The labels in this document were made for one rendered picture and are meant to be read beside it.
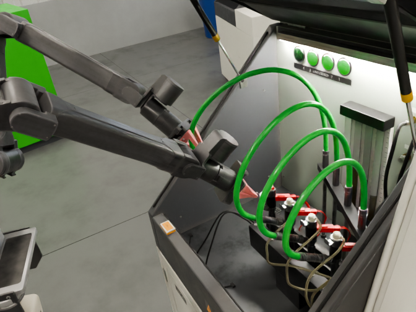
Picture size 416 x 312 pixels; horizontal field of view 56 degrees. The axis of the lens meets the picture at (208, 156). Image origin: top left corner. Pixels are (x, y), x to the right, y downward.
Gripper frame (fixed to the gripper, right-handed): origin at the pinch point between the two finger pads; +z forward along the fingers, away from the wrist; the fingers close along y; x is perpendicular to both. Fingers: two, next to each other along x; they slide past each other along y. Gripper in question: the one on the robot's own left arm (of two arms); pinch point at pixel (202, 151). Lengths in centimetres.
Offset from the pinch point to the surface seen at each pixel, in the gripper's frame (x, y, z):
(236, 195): -4.6, -17.1, 12.6
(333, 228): -11.1, -9.1, 36.0
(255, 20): -14, 278, -42
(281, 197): -4.4, 1.8, 24.5
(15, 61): 143, 216, -185
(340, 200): -14.6, 0.2, 35.4
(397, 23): -49, -34, 10
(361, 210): -19.5, -11.7, 36.1
